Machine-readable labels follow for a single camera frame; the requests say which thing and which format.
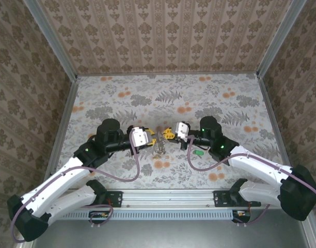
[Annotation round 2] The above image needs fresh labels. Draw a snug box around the aluminium mounting rail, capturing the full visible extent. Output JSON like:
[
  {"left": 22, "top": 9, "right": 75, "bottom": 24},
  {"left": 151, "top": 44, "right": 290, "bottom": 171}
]
[{"left": 105, "top": 190, "right": 216, "bottom": 208}]

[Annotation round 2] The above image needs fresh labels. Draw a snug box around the grey metal panel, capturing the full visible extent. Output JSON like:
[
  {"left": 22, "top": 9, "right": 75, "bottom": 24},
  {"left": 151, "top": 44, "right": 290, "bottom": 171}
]
[{"left": 34, "top": 219, "right": 311, "bottom": 248}]

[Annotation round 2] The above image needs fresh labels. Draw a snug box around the grey slotted cable duct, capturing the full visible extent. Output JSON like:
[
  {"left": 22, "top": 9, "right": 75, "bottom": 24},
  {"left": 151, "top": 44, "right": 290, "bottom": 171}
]
[{"left": 60, "top": 209, "right": 233, "bottom": 221}]

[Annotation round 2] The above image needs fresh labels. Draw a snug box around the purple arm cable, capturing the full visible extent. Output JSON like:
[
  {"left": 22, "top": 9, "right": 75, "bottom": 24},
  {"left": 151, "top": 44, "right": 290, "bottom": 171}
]
[
  {"left": 186, "top": 135, "right": 316, "bottom": 207},
  {"left": 10, "top": 128, "right": 142, "bottom": 243}
]

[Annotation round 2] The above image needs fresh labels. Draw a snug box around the aluminium table rear rail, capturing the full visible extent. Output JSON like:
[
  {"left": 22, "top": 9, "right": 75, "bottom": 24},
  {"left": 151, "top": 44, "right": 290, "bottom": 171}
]
[{"left": 76, "top": 71, "right": 259, "bottom": 77}]

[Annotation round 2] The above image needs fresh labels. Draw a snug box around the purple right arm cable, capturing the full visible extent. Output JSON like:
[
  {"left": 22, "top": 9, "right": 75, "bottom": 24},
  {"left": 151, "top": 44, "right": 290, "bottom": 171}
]
[{"left": 186, "top": 135, "right": 316, "bottom": 207}]

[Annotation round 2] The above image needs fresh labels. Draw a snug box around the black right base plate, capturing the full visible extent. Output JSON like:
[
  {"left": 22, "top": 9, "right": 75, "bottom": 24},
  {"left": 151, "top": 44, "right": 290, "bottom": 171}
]
[{"left": 213, "top": 190, "right": 261, "bottom": 208}]

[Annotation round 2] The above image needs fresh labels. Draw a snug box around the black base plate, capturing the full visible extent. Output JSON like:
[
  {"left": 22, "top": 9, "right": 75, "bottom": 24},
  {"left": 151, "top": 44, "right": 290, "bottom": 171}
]
[
  {"left": 213, "top": 190, "right": 261, "bottom": 208},
  {"left": 77, "top": 190, "right": 123, "bottom": 208}
]

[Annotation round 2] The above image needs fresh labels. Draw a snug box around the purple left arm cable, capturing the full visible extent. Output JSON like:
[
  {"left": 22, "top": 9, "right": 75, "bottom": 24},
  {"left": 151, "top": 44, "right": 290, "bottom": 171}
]
[{"left": 10, "top": 128, "right": 142, "bottom": 243}]

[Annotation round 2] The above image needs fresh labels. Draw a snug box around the aluminium frame strut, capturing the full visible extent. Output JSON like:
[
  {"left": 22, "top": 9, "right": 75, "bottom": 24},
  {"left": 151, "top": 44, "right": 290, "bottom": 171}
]
[
  {"left": 21, "top": 239, "right": 41, "bottom": 248},
  {"left": 301, "top": 215, "right": 316, "bottom": 248}
]

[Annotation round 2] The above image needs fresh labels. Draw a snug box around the aluminium corner post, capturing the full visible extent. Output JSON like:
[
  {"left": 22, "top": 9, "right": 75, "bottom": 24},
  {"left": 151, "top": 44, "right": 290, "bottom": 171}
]
[
  {"left": 23, "top": 0, "right": 78, "bottom": 81},
  {"left": 256, "top": 0, "right": 309, "bottom": 79}
]

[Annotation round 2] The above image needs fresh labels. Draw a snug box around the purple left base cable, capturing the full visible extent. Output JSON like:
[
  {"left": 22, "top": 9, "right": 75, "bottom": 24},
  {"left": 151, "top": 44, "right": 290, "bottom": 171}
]
[{"left": 88, "top": 202, "right": 115, "bottom": 225}]

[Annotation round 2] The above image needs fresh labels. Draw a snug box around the aluminium table side rail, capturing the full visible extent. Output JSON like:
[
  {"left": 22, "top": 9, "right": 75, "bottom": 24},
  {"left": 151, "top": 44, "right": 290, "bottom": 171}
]
[
  {"left": 44, "top": 77, "right": 81, "bottom": 179},
  {"left": 258, "top": 76, "right": 294, "bottom": 173}
]

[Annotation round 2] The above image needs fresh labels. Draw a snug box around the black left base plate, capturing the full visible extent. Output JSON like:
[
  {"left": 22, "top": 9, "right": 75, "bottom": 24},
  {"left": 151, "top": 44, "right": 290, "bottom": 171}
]
[{"left": 77, "top": 190, "right": 123, "bottom": 208}]

